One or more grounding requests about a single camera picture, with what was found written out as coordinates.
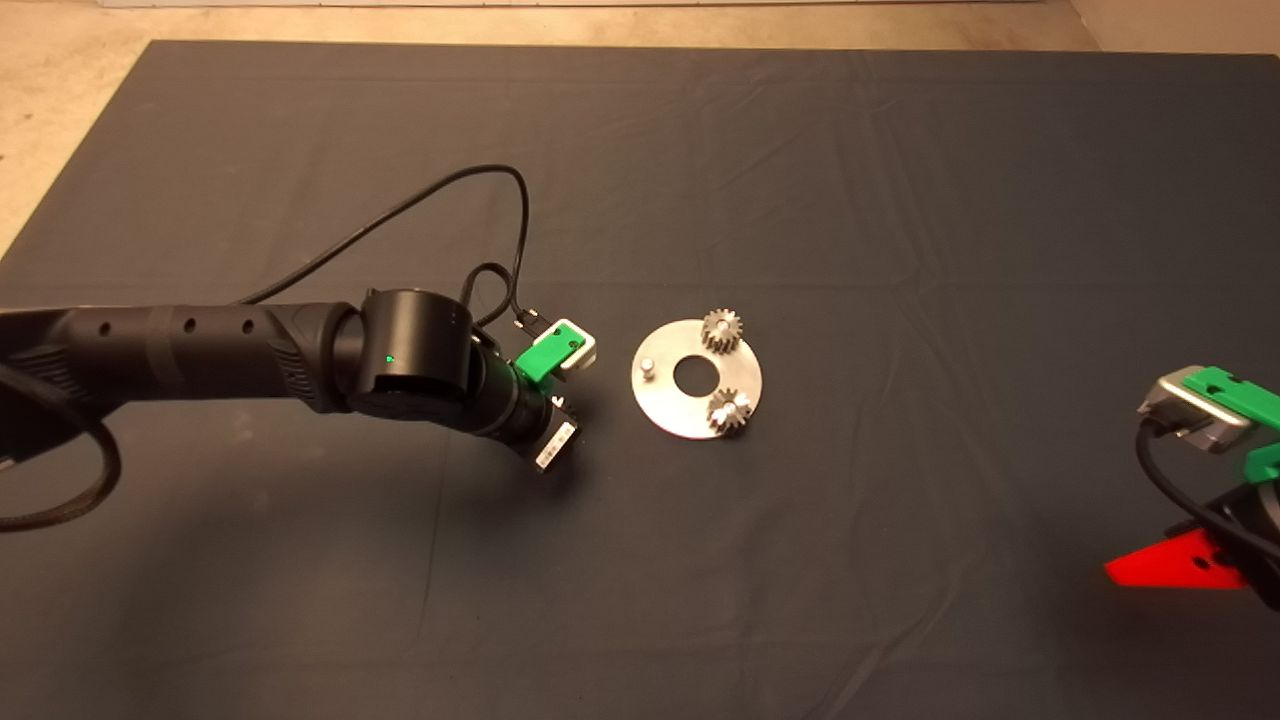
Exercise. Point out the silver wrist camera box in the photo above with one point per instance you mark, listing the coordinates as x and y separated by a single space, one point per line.
578 348
1190 410

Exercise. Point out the green left camera mount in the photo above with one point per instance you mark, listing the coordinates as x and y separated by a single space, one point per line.
548 355

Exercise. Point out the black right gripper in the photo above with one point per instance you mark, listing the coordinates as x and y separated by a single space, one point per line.
1255 540

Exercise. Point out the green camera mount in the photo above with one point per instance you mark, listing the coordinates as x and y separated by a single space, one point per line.
548 355
1245 405

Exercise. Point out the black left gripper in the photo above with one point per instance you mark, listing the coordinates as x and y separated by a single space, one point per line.
540 425

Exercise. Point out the round metal carrier plate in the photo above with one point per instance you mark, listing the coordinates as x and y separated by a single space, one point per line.
665 400

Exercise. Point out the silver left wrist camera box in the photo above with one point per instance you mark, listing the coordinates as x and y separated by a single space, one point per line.
578 348

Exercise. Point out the dark grey table cloth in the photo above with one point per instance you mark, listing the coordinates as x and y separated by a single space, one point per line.
800 150

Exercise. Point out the green right camera mount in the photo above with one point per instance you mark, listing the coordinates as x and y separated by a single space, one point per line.
1245 405

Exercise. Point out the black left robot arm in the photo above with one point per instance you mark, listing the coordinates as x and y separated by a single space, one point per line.
200 350

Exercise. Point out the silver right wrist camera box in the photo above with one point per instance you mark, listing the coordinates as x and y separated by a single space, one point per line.
1190 410

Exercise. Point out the small steel planetary gear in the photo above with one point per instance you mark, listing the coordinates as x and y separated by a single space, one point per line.
730 411
721 330

